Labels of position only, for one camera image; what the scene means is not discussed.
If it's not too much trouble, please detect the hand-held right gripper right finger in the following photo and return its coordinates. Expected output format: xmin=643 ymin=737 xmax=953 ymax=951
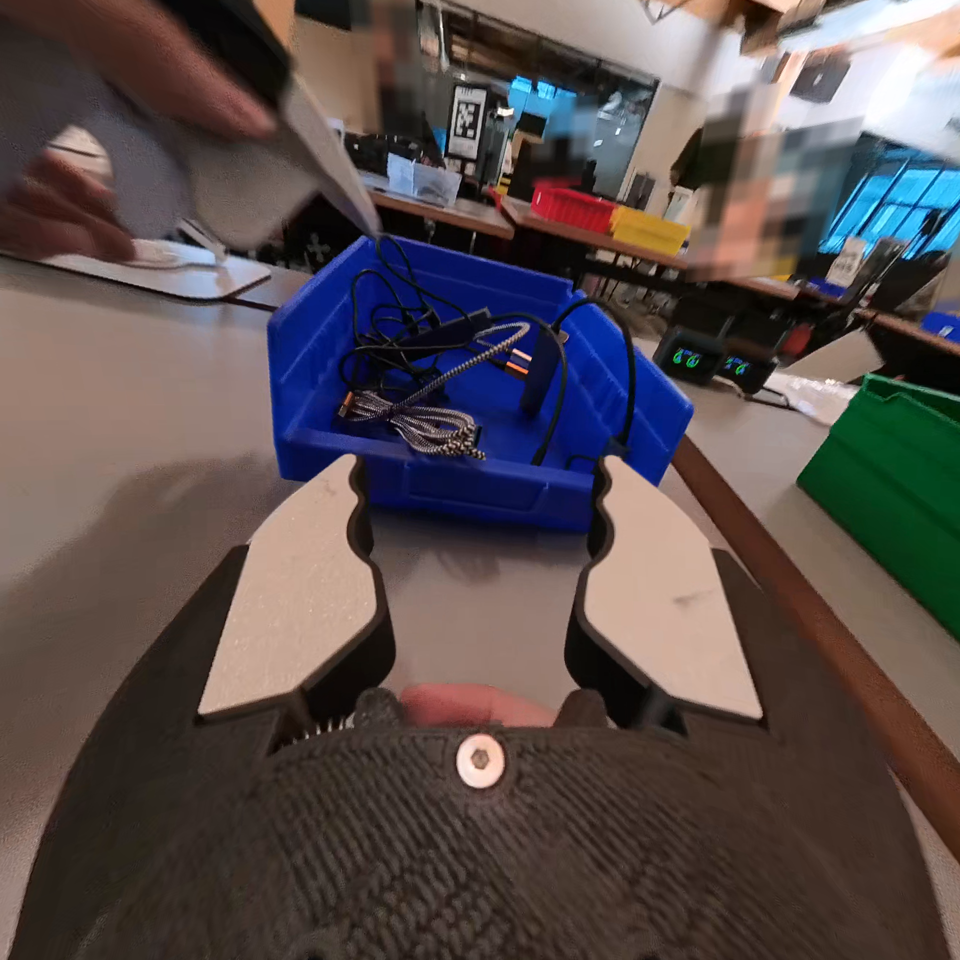
xmin=562 ymin=454 xmax=768 ymax=734

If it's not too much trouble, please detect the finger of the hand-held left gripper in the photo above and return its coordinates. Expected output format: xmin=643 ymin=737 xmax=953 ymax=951
xmin=281 ymin=73 xmax=385 ymax=239

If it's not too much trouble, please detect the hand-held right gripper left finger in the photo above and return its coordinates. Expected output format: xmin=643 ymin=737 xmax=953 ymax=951
xmin=195 ymin=453 xmax=397 ymax=723

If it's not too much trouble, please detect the black usb-c cable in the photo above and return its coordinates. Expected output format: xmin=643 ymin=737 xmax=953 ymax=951
xmin=341 ymin=234 xmax=481 ymax=393

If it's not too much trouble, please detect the blue plastic bin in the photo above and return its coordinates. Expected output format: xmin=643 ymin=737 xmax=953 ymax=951
xmin=267 ymin=234 xmax=695 ymax=534

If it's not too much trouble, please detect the grey usb hub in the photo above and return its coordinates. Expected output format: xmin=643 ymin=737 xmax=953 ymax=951
xmin=396 ymin=306 xmax=494 ymax=349

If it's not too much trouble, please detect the person's left hand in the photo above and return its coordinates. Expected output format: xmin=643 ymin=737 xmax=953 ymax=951
xmin=0 ymin=0 xmax=279 ymax=265

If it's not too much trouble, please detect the person's right hand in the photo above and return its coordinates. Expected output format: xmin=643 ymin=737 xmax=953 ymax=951
xmin=399 ymin=682 xmax=560 ymax=729

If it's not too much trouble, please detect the clear plastic container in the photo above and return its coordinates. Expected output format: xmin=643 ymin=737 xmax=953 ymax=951
xmin=386 ymin=153 xmax=463 ymax=206

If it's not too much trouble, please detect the black white marker sign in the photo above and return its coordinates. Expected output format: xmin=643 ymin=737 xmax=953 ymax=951
xmin=447 ymin=84 xmax=489 ymax=161

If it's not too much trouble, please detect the black device green display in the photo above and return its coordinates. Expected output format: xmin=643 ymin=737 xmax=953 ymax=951
xmin=716 ymin=352 xmax=778 ymax=396
xmin=654 ymin=326 xmax=726 ymax=388

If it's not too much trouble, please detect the red plastic bin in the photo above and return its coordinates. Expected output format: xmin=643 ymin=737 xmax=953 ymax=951
xmin=531 ymin=187 xmax=621 ymax=234

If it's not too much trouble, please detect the green plastic bin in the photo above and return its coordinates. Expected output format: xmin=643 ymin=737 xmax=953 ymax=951
xmin=796 ymin=372 xmax=960 ymax=642

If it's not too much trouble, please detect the white flat sheet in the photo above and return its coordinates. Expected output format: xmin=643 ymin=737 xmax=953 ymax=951
xmin=765 ymin=330 xmax=888 ymax=421

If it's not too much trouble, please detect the yellow plastic bin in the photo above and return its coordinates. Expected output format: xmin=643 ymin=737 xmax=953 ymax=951
xmin=609 ymin=206 xmax=692 ymax=255

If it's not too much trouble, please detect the black white braided cable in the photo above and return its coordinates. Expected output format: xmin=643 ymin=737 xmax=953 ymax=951
xmin=333 ymin=321 xmax=535 ymax=461

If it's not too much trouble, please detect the black usb hub cable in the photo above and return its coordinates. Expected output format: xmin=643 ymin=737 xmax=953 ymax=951
xmin=528 ymin=297 xmax=639 ymax=470

